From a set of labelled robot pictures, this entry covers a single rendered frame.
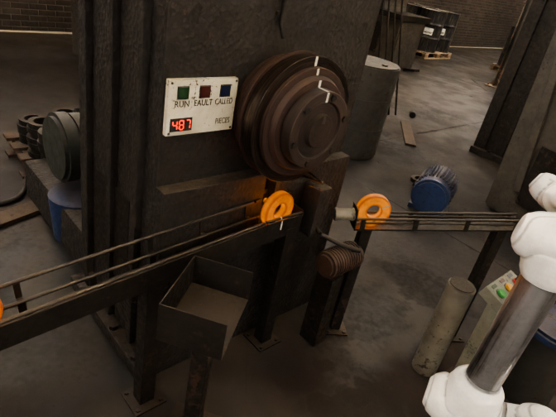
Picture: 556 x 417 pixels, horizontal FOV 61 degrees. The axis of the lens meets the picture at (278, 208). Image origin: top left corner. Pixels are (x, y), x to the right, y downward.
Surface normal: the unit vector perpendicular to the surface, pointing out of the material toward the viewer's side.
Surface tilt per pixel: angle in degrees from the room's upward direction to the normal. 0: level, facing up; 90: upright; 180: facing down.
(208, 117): 90
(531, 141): 90
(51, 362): 1
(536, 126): 90
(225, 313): 5
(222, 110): 90
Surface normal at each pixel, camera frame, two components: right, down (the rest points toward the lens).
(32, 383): 0.18, -0.86
